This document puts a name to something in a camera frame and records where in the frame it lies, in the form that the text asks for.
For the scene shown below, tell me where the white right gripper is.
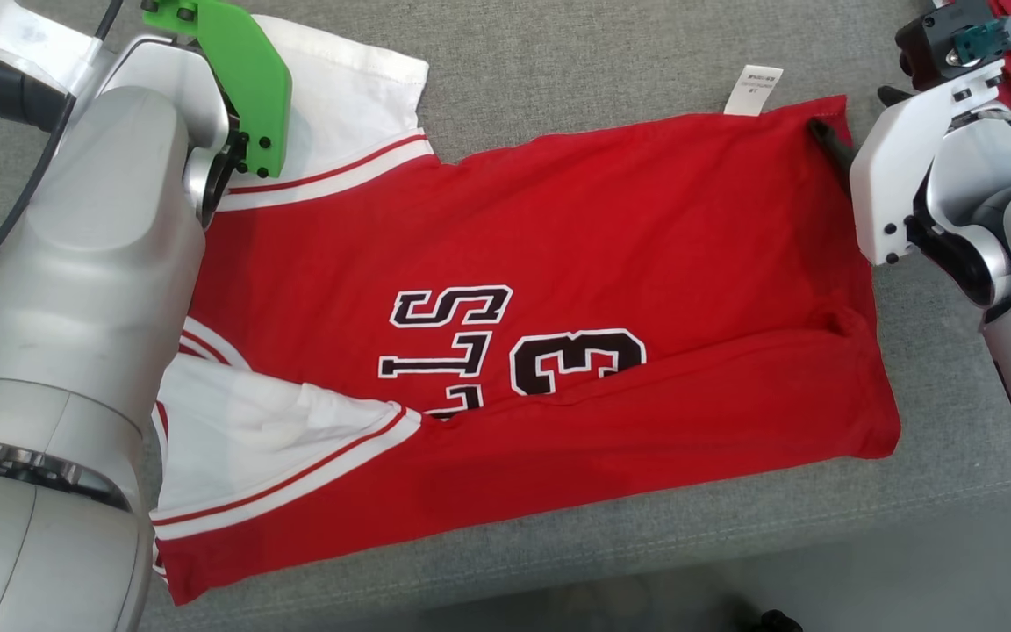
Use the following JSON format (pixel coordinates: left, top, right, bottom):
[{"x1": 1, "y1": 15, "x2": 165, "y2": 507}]
[{"x1": 808, "y1": 61, "x2": 1011, "y2": 267}]

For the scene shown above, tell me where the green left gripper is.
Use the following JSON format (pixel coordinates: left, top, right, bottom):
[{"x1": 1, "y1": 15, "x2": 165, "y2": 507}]
[{"x1": 140, "y1": 0, "x2": 293, "y2": 179}]

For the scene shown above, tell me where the red jersey with white sleeves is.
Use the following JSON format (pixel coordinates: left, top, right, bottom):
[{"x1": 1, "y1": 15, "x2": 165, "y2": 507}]
[{"x1": 147, "y1": 13, "x2": 901, "y2": 607}]

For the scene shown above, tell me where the white tape label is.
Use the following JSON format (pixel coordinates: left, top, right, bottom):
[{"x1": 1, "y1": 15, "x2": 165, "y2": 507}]
[{"x1": 0, "y1": 0, "x2": 120, "y2": 89}]

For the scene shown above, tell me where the black rounded floor object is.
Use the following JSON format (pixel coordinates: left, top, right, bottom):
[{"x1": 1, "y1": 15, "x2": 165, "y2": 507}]
[{"x1": 747, "y1": 608, "x2": 805, "y2": 632}]

